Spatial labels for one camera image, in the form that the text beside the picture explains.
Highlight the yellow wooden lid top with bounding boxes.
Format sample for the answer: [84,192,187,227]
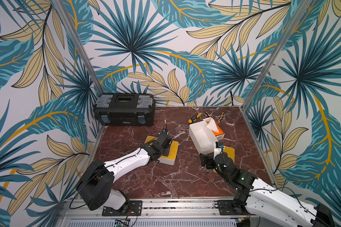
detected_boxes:
[161,141,179,160]

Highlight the yellow wooden lid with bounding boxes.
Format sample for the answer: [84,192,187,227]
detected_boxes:
[161,141,179,160]
[213,146,236,173]

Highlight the white tissue box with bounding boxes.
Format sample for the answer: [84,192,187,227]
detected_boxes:
[189,121,218,155]
[158,156,176,166]

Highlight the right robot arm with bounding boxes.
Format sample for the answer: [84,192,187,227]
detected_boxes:
[200,152,335,227]

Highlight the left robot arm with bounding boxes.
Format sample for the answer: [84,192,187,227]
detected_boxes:
[75,129,172,212]

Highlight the orange tissue pack far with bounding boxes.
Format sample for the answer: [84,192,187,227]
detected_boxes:
[203,117,225,141]

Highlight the yellow wooden lid bottom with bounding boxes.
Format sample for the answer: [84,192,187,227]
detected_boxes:
[213,146,236,173]

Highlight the yellow black screwdriver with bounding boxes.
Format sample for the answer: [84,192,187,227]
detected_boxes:
[188,113,202,124]

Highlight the yellow black pliers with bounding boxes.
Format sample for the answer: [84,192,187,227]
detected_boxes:
[206,112,225,125]

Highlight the black plastic toolbox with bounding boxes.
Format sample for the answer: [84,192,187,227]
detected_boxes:
[93,93,156,126]

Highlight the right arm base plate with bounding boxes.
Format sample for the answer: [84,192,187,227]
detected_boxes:
[214,200,249,216]

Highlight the right aluminium corner post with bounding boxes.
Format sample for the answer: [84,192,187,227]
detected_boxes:
[241,0,312,112]

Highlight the aluminium corner post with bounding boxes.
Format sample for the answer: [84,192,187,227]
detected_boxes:
[241,0,312,112]
[52,0,104,96]

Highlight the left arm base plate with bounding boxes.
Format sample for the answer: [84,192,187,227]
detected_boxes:
[102,200,143,217]

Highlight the aluminium front rail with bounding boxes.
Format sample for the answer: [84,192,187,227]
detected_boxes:
[55,198,302,227]

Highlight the left aluminium corner post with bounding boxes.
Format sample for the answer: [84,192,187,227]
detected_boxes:
[52,0,104,96]

